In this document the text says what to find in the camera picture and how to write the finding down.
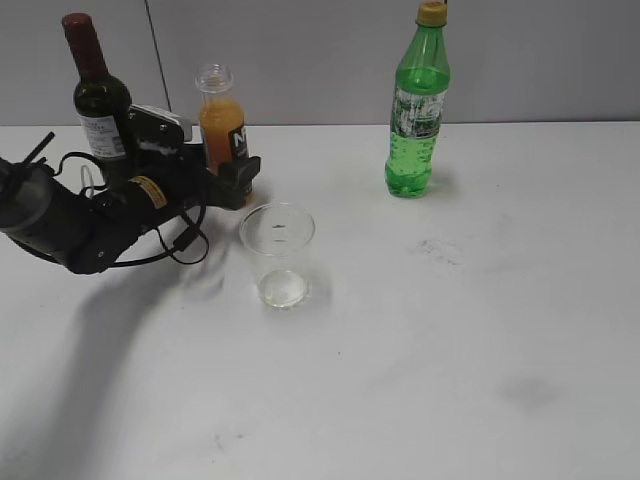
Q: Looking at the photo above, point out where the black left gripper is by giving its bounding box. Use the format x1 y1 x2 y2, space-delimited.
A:
124 143 261 225

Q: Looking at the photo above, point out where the NFC orange juice bottle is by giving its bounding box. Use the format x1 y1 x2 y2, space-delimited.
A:
196 64 251 177

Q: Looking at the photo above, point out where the transparent plastic cup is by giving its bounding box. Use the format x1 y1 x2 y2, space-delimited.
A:
238 203 316 310

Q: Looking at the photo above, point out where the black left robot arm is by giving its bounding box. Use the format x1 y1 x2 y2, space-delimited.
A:
1 133 261 275

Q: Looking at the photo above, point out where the dark red wine bottle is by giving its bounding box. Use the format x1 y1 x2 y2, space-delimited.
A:
61 13 137 186

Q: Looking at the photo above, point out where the green soda bottle yellow cap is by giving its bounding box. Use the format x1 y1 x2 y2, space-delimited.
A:
385 1 451 198

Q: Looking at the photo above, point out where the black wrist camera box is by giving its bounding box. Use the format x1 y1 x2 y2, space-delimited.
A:
128 104 193 155

